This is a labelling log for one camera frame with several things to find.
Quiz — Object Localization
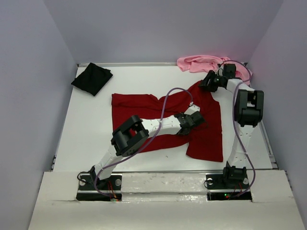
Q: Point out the red t shirt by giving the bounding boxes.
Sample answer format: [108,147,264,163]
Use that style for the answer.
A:
[111,82,223,162]

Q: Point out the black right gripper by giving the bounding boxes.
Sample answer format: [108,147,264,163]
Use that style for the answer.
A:
[197,70,223,92]

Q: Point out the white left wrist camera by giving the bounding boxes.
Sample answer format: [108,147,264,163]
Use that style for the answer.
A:
[183,102,200,115]

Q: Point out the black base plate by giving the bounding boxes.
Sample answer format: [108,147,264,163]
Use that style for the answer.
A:
[76,173,122,202]
[203,174,252,201]

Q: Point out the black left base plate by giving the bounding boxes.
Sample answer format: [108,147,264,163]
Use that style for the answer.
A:
[76,173,122,202]

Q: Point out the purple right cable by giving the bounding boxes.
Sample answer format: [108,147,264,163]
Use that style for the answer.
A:
[217,60,255,198]

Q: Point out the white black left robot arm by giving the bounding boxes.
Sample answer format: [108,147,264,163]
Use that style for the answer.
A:
[89,111,205,189]

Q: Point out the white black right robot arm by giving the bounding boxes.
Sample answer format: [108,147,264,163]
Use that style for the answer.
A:
[199,63,264,192]

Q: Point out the black folded t shirt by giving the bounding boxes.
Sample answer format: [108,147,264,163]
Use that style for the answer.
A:
[71,63,113,96]

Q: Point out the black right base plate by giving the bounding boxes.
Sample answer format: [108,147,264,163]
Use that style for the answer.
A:
[203,174,252,201]

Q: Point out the pink t shirt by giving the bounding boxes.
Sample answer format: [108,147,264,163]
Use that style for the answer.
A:
[177,55,252,85]

